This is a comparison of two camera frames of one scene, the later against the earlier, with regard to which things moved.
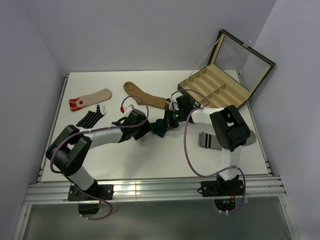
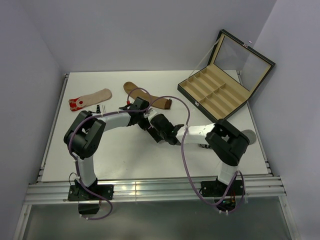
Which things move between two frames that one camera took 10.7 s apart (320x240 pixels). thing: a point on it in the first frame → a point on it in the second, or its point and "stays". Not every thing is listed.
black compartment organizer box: x=235 y=72 stays
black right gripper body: x=173 y=118 → x=157 y=136
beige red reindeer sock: x=80 y=102 stays
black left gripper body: x=139 y=131 → x=142 y=122
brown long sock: x=144 y=98 stays
